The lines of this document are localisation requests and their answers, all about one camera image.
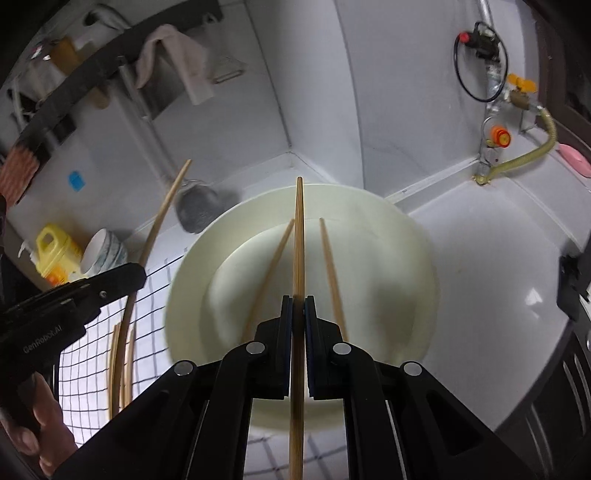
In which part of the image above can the wooden chopstick one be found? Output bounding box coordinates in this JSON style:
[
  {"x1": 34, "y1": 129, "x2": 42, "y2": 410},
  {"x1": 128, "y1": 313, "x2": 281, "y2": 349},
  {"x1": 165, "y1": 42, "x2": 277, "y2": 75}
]
[{"x1": 288, "y1": 177, "x2": 305, "y2": 480}]

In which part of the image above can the wooden chopstick two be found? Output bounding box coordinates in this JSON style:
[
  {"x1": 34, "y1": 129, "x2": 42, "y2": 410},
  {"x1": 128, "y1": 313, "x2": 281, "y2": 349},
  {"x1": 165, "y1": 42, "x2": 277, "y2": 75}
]
[{"x1": 111, "y1": 159, "x2": 192, "y2": 418}]

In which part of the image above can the wooden chopstick five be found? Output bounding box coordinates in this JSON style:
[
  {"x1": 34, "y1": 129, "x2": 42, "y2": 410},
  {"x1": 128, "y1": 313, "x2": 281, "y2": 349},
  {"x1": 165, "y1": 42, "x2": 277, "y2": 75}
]
[{"x1": 107, "y1": 323, "x2": 120, "y2": 421}]

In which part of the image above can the wooden chopstick six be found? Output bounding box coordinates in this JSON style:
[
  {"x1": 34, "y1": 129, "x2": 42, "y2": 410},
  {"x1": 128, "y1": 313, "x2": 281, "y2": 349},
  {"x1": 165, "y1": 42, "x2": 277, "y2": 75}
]
[{"x1": 121, "y1": 326, "x2": 136, "y2": 408}]

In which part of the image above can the wooden chopstick four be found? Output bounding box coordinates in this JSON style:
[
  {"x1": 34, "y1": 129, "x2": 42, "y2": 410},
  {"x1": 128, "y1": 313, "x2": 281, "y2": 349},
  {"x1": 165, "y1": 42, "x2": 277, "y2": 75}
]
[{"x1": 320, "y1": 218, "x2": 349, "y2": 341}]

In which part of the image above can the person's left hand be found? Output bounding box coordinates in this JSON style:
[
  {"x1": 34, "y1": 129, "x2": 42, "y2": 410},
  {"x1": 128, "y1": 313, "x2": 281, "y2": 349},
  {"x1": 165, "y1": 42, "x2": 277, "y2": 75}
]
[{"x1": 0, "y1": 372, "x2": 79, "y2": 478}]

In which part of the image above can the yellow dish soap bottle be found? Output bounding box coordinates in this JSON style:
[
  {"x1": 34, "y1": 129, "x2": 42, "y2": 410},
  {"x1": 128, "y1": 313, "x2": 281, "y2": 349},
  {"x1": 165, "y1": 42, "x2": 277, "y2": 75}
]
[{"x1": 18, "y1": 223, "x2": 83, "y2": 287}]

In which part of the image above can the white black grid cloth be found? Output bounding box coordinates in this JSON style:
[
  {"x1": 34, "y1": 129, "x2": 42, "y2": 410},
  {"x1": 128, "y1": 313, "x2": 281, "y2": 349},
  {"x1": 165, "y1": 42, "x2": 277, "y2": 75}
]
[{"x1": 55, "y1": 250, "x2": 348, "y2": 480}]

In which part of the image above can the top blue white bowl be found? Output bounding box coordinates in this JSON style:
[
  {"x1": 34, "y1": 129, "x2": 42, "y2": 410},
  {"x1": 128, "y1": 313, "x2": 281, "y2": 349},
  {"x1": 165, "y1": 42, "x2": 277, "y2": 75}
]
[{"x1": 80, "y1": 229, "x2": 111, "y2": 277}]

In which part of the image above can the blue white bowl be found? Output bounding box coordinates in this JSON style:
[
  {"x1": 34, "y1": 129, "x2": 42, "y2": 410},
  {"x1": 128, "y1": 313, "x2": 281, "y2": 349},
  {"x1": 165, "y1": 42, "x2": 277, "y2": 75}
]
[
  {"x1": 105, "y1": 232, "x2": 127, "y2": 270},
  {"x1": 80, "y1": 229, "x2": 111, "y2": 277},
  {"x1": 115, "y1": 242, "x2": 128, "y2": 266}
]

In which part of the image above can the large cream round basin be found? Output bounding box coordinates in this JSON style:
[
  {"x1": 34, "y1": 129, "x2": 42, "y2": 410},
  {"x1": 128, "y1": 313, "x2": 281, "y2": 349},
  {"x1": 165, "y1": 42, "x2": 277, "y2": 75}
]
[{"x1": 164, "y1": 183, "x2": 440, "y2": 434}]

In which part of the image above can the middle blue white bowl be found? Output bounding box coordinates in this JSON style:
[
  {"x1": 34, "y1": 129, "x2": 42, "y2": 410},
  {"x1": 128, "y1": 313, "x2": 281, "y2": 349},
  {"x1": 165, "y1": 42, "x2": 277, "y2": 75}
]
[{"x1": 105, "y1": 232, "x2": 127, "y2": 270}]

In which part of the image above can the bottom blue white bowl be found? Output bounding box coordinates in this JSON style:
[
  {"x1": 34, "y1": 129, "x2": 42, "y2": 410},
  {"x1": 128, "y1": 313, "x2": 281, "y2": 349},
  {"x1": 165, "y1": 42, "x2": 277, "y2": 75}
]
[{"x1": 115, "y1": 242, "x2": 128, "y2": 266}]

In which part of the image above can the orange striped hanging cloth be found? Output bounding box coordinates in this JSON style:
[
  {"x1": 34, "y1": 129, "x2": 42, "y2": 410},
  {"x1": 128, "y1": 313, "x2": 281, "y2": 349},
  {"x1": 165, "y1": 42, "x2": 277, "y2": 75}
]
[{"x1": 0, "y1": 145, "x2": 39, "y2": 209}]

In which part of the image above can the metal spatula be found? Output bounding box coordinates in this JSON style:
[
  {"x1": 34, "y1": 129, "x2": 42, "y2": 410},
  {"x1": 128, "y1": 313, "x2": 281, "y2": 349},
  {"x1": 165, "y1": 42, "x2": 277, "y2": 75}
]
[{"x1": 116, "y1": 56, "x2": 238, "y2": 234}]

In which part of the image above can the black phone holder clip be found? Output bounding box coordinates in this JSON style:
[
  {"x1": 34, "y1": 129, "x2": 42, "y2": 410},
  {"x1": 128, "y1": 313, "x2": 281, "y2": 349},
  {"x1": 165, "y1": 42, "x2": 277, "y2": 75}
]
[{"x1": 557, "y1": 251, "x2": 590, "y2": 322}]

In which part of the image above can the metal peeler hanging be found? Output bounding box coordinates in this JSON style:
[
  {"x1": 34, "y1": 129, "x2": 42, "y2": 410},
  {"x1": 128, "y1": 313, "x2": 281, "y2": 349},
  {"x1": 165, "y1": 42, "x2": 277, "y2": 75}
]
[{"x1": 209, "y1": 55, "x2": 246, "y2": 84}]

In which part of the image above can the pink beige hanging towel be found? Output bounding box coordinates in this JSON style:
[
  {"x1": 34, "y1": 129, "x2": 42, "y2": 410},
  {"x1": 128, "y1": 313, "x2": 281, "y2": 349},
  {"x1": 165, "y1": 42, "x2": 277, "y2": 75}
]
[{"x1": 135, "y1": 24, "x2": 214, "y2": 106}]

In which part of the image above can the gas valve with pipe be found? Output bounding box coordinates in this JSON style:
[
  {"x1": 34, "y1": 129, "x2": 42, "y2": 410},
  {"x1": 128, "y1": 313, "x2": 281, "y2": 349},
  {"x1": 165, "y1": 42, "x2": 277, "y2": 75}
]
[{"x1": 453, "y1": 1, "x2": 557, "y2": 186}]

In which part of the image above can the blue wall hook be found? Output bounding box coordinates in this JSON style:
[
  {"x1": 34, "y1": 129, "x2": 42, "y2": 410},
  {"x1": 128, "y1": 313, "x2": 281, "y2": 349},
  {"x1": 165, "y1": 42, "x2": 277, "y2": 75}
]
[{"x1": 68, "y1": 171, "x2": 86, "y2": 192}]

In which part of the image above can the yellowish gas hose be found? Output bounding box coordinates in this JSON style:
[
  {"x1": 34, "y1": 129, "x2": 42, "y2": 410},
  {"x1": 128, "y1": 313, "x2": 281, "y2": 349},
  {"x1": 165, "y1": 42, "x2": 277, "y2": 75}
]
[{"x1": 475, "y1": 106, "x2": 559, "y2": 186}]

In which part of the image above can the black cable loop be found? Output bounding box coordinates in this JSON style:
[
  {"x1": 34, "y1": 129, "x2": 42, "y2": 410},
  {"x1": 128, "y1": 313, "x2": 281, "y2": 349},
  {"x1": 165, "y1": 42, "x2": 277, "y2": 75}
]
[{"x1": 452, "y1": 20, "x2": 509, "y2": 104}]

